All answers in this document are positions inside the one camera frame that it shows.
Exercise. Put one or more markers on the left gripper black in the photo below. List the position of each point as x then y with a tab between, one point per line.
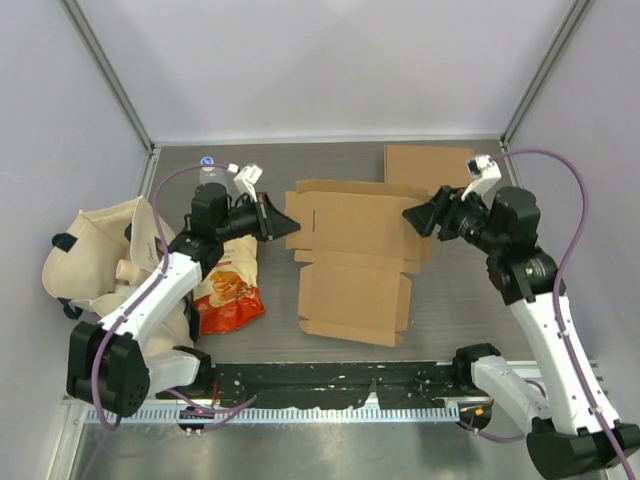
270	222

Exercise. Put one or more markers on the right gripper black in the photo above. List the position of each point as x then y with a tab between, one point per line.
442	208

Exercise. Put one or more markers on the large brown cardboard box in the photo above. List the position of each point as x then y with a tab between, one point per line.
426	167

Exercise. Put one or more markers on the small cardboard box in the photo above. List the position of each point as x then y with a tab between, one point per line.
358	254

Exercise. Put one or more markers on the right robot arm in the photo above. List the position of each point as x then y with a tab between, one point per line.
569	425

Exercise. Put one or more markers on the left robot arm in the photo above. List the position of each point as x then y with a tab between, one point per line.
106	365

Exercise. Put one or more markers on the clear plastic water bottle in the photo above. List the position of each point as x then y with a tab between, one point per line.
212	174

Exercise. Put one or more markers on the cassava chips bag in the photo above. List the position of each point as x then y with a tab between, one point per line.
228	298

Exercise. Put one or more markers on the beige bottle in tote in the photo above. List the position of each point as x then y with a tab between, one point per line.
126	271

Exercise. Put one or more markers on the beige canvas tote bag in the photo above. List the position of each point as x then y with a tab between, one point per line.
80	273

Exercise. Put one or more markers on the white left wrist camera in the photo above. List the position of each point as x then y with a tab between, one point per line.
245	178

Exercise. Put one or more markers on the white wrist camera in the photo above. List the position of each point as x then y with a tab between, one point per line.
245	178
485	174

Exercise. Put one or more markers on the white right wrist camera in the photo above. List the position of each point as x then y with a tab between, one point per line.
485	174

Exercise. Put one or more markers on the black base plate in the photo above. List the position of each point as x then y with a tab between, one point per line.
327	386

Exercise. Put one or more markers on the slotted cable duct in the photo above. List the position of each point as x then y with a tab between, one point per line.
174	412

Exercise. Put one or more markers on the right aluminium frame post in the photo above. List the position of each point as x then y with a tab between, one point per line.
575	15

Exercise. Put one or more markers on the aluminium frame post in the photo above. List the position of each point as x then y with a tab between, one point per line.
96	51
575	15

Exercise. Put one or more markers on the left aluminium frame post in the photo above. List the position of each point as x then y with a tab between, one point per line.
96	51

